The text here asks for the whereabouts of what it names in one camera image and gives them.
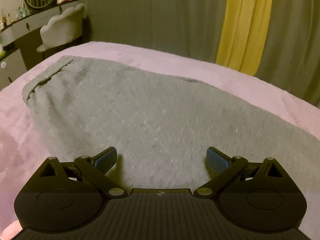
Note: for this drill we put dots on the grey knit pants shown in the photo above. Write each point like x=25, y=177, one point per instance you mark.
x=162, y=126

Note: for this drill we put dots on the grey curtain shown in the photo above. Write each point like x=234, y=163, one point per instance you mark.
x=192, y=28

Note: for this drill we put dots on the grey vanity desk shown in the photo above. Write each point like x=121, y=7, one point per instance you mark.
x=25, y=33

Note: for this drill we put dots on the pink plush bed blanket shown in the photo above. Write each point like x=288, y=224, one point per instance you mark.
x=22, y=149

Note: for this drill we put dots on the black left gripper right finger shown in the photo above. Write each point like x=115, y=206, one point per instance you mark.
x=217, y=160

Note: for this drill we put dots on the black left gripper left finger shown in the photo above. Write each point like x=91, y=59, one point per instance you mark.
x=105, y=160

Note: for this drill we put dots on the yellow curtain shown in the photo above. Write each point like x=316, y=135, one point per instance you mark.
x=244, y=35

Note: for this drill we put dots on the white shell-back chair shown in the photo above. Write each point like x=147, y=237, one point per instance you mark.
x=62, y=29

